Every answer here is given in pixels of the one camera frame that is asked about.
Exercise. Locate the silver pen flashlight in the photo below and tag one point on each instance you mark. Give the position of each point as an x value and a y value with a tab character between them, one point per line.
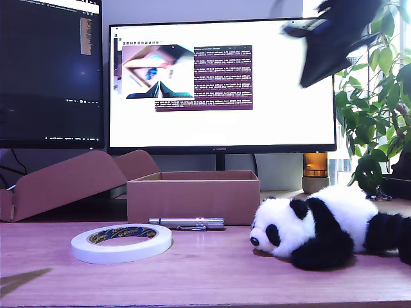
186	221

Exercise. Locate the dark plant pot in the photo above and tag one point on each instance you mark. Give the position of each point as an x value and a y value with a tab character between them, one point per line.
398	187

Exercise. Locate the black white panda plush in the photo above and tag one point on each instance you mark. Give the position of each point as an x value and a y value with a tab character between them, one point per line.
343	208

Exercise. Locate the amber lamp with beige base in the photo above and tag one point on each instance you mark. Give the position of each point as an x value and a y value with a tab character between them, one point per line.
316	163

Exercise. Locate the open cardboard box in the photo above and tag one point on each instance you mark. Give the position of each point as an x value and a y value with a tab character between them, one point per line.
192	202

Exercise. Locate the white adhesive tape roll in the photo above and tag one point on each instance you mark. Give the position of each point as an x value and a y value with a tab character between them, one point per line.
122	253

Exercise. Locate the green leafy potted plant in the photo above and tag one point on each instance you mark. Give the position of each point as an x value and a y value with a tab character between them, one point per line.
369	128

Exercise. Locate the dark computer monitor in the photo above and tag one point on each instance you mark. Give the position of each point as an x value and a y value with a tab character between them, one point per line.
48	80

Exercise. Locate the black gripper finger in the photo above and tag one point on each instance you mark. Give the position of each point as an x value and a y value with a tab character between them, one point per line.
334	61
313	54

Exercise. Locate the white-screen Huawei monitor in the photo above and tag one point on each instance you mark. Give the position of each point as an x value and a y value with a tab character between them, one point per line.
257	128

